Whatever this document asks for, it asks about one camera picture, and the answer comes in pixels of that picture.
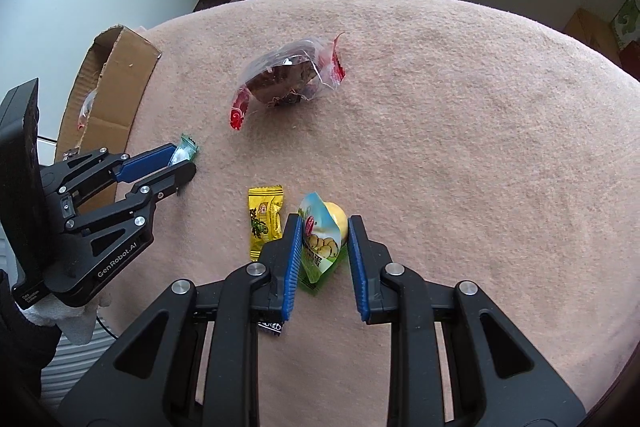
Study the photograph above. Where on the yellow candy sachet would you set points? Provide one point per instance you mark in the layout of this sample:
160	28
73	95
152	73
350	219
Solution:
264	204

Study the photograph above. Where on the yellow jelly cup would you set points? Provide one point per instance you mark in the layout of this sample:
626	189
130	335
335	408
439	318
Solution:
325	231

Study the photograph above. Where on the pink table cloth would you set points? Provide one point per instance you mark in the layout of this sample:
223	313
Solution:
474	143

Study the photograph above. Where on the black patterned candy sachet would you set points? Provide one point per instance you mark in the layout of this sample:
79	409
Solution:
271	328

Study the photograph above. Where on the dark cake bag red ends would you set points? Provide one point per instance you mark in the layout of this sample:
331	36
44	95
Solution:
294	73

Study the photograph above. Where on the dark green mint candy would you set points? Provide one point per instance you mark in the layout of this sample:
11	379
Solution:
187	149

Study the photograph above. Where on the white gloved left hand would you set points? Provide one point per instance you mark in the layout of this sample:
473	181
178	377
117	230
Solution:
76	324

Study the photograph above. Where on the bright green candy sachet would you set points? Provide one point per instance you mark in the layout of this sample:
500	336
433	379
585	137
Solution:
314	288

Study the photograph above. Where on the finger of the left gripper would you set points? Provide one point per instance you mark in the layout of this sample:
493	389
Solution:
134	211
81	176

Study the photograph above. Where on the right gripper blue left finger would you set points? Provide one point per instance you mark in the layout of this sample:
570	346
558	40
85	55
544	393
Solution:
191	357

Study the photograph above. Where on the brown cardboard box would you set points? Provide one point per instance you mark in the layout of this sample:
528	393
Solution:
119	64

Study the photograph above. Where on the green gift bag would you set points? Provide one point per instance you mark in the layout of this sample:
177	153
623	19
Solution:
625	24

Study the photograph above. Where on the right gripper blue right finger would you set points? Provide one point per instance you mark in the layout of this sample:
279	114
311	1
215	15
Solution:
455	357

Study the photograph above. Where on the nut mix bag red ends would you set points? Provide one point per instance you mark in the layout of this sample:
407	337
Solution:
86	109

